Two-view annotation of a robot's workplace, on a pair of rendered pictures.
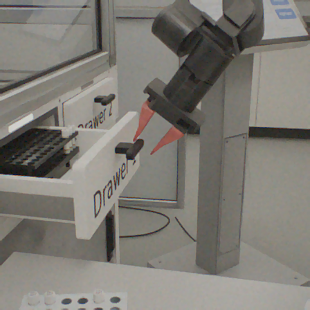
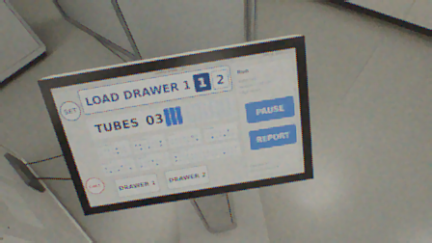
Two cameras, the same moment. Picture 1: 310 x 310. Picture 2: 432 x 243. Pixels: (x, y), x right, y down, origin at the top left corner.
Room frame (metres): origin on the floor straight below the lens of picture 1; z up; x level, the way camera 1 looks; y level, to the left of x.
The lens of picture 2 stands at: (1.46, -0.55, 1.59)
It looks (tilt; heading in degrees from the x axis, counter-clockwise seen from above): 58 degrees down; 38
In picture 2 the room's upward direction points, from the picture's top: 10 degrees counter-clockwise
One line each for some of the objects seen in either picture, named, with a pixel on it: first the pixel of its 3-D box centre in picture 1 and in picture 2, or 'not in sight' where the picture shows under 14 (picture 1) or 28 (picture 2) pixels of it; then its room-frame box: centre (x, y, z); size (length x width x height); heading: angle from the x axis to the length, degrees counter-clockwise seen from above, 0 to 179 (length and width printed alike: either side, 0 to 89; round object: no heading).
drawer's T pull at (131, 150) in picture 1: (127, 148); not in sight; (0.70, 0.04, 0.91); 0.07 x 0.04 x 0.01; 168
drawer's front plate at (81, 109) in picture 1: (92, 112); not in sight; (1.04, 0.14, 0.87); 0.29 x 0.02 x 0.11; 168
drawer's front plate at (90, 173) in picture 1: (112, 166); not in sight; (0.70, 0.07, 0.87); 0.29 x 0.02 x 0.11; 168
